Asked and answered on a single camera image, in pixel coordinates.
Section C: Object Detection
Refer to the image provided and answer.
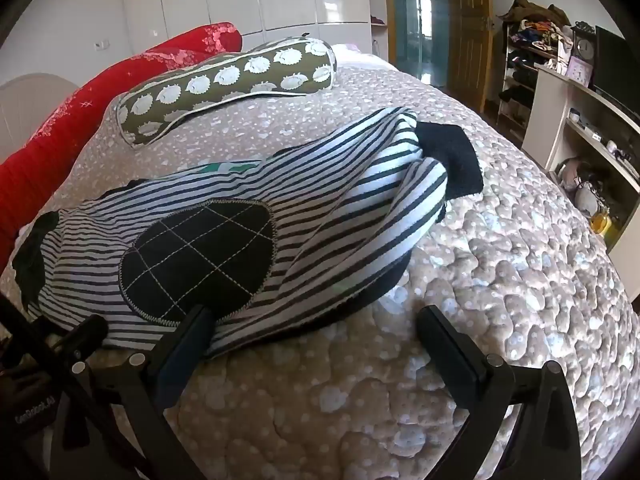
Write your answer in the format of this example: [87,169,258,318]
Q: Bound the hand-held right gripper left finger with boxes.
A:
[50,304,217,480]

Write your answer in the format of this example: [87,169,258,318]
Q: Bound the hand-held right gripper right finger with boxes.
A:
[416,305,583,480]

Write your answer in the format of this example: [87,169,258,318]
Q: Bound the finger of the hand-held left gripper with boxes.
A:
[50,314,110,361]

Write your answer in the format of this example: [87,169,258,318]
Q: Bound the striped pants with dark patch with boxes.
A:
[12,106,485,361]

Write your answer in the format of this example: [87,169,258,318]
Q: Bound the beige quilted bedspread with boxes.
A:
[0,67,636,480]

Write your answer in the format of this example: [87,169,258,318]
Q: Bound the yellow bottle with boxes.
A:
[590,210,621,242]

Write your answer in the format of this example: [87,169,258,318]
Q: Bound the red floral blanket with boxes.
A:
[0,22,243,271]

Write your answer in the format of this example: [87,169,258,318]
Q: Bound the grey stuffed toy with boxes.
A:
[555,157,609,217]

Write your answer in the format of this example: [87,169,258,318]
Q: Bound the beige headboard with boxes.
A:
[0,74,78,163]

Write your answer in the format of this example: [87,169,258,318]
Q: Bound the white television cabinet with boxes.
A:
[522,62,640,306]

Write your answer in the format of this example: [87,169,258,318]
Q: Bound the shoe rack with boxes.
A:
[497,20,561,133]

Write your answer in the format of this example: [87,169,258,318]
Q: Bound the olive patterned bolster pillow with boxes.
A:
[116,37,338,148]

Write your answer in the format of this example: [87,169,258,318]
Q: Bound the small pink clock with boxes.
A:
[567,56,594,84]

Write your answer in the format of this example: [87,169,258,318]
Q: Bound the wooden door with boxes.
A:
[447,0,496,113]

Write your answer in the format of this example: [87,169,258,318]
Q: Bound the black television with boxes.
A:
[592,25,640,122]

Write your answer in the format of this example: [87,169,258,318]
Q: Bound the dark mantel clock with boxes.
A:
[570,22,599,68]

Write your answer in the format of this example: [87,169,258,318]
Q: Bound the teal glass door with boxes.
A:
[389,0,453,86]

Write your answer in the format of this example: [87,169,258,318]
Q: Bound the pile of clothes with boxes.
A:
[497,0,575,58]

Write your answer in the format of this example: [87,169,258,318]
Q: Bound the open wall shelf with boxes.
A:
[365,0,392,57]

